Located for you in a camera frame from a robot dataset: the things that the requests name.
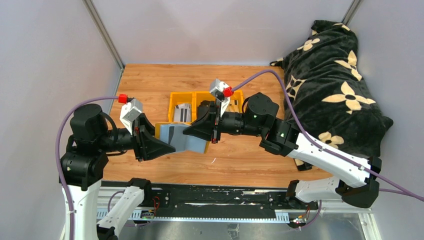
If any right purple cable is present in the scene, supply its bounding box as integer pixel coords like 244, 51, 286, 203
222, 69, 424, 229

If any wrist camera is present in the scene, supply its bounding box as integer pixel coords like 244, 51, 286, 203
119, 98, 143, 135
209, 78, 234, 117

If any white cards stack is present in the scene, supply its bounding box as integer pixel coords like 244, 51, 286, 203
173, 103, 192, 123

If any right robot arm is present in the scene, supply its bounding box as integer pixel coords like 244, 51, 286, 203
183, 92, 382, 209

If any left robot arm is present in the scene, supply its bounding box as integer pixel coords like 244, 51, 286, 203
59, 103, 175, 240

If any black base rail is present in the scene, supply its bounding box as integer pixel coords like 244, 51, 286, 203
139, 183, 318, 219

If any yellow leather card holder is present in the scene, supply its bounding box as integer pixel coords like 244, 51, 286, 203
154, 122, 209, 154

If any right yellow bin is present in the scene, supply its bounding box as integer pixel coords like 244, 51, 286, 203
226, 90, 245, 113

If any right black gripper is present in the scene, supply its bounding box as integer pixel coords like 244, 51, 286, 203
184, 98, 264, 143

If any gold cards stack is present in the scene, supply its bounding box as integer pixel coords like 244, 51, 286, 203
226, 99, 240, 113

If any black floral blanket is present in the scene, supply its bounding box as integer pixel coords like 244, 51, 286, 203
270, 20, 394, 157

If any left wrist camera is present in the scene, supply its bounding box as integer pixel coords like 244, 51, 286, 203
119, 98, 143, 135

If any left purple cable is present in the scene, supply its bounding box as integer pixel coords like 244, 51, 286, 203
55, 94, 128, 240

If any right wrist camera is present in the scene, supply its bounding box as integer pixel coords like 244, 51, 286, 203
209, 78, 234, 117

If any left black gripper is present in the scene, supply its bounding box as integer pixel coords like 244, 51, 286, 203
97, 112, 177, 160

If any purple cable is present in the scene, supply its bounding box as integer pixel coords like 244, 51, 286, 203
55, 94, 128, 240
222, 69, 424, 229

